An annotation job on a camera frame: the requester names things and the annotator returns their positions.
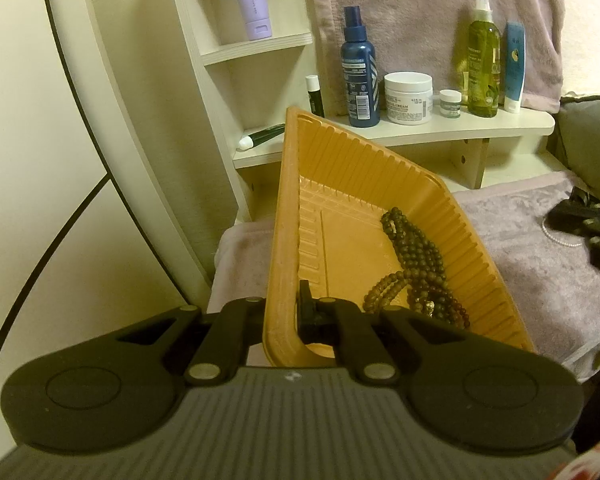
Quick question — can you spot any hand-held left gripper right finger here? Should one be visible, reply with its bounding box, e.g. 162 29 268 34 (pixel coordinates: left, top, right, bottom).
297 280 482 386

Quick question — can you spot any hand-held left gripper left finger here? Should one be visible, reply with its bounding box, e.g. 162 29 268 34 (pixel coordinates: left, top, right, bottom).
114 297 267 387

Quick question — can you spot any black wristwatch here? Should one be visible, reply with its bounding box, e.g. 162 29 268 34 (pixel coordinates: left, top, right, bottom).
547 187 600 233

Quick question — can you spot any white pearl necklace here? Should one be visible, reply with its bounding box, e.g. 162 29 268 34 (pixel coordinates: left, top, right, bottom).
542 217 586 248

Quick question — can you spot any orange plastic tray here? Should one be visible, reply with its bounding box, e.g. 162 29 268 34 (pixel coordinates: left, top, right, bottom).
262 106 536 368

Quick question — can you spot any brown wooden bead necklace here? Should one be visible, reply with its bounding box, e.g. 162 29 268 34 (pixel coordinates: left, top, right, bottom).
362 269 408 313

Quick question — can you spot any dark bead necklace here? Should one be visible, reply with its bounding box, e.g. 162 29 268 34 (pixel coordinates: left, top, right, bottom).
380 206 448 286

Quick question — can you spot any amber bead bracelet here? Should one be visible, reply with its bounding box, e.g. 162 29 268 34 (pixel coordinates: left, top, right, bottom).
407 280 473 332

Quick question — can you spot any mauve plush blanket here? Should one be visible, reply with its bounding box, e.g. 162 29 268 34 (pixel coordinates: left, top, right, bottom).
207 170 600 383

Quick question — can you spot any grey green cushion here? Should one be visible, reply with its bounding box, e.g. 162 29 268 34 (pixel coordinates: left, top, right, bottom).
557 94 600 196

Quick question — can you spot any blue white tube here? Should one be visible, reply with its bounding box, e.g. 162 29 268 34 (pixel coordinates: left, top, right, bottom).
502 21 526 113

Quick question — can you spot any black tube white cap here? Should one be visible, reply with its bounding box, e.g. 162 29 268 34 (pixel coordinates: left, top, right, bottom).
236 124 286 152

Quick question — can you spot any small white green jar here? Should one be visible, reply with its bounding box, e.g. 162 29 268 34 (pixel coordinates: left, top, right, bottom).
439 89 463 119

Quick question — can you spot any cream corner shelf unit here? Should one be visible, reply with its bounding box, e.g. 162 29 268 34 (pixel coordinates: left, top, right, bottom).
165 0 556 221

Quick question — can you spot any green spray bottle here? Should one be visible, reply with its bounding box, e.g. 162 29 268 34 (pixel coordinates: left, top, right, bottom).
466 0 502 118

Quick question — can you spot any red white printed cloth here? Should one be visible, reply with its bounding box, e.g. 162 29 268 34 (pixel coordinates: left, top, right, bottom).
545 440 600 480

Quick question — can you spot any small black white stick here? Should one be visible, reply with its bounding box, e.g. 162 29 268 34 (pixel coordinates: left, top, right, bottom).
305 75 326 118

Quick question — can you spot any cream curved panel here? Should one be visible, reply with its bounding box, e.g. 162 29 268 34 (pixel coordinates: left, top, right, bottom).
40 0 246 311

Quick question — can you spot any large white cream jar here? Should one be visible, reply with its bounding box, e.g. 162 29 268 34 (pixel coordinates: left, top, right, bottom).
384 72 434 126

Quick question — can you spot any blue spray bottle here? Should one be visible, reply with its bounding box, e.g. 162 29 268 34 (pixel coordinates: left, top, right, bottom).
340 6 381 128

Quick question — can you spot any mauve hanging towel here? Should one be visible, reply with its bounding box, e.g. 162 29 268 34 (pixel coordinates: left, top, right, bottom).
307 0 566 111

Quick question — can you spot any purple tube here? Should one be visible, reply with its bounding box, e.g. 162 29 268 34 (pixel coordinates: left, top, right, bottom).
225 0 273 41

